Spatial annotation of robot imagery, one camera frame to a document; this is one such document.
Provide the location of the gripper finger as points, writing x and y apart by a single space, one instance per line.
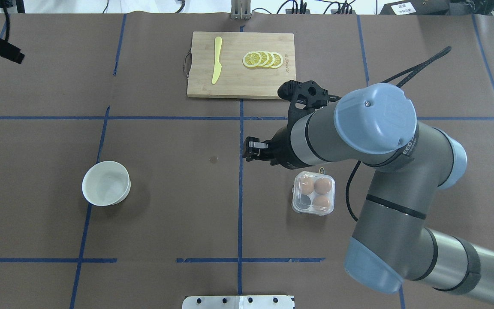
259 156
253 145

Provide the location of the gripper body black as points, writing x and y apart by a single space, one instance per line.
280 149

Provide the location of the brown egg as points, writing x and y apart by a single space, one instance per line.
307 185
321 203
322 186

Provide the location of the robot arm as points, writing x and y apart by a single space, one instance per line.
378 126

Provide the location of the clear plastic egg box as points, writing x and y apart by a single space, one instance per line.
304 203

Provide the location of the brown egg in box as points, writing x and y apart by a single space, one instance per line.
321 203
322 186

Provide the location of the wooden cutting board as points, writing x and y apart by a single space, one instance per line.
236 80

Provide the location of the yellow plastic knife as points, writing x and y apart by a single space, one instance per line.
217 69

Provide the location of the yellow lemon slice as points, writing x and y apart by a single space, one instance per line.
264 58
252 59
269 59
277 60

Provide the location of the white paper bowl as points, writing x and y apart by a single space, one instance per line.
106 183

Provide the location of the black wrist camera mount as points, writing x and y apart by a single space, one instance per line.
304 99

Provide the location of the aluminium frame post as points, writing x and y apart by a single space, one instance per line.
241 9

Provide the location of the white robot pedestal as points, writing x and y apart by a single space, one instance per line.
240 302

